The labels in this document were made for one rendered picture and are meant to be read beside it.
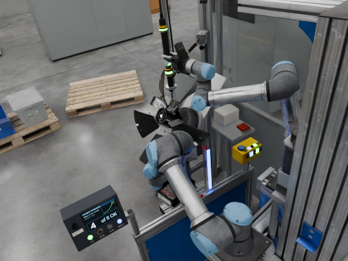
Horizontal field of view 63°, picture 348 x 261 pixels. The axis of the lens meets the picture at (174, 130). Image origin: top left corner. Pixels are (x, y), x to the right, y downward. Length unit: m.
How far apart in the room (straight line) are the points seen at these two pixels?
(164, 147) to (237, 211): 0.41
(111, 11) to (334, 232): 6.69
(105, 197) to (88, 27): 6.03
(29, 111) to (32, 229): 1.80
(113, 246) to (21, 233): 0.96
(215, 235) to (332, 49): 0.77
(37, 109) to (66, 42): 2.99
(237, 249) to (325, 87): 0.80
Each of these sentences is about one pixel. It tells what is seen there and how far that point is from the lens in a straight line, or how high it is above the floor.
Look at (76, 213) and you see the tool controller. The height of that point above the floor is 1.25.
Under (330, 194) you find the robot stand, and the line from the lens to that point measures 1.09.
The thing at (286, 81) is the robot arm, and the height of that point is 1.65.
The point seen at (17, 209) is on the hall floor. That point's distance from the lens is 3.53.
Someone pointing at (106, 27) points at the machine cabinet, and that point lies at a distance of 7.29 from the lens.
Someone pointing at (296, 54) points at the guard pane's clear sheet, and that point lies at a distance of 1.94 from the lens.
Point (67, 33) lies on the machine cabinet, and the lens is 7.10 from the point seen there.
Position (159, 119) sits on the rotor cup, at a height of 1.20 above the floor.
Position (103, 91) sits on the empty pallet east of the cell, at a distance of 4.88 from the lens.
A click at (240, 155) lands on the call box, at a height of 1.05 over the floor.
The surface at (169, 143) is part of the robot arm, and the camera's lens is 1.26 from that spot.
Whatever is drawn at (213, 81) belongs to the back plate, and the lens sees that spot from 2.07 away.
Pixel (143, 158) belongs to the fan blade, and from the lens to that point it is 1.99.
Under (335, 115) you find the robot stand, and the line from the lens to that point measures 0.92.
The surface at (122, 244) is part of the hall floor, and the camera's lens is 2.78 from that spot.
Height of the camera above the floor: 2.25
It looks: 36 degrees down
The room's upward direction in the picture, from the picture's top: 8 degrees counter-clockwise
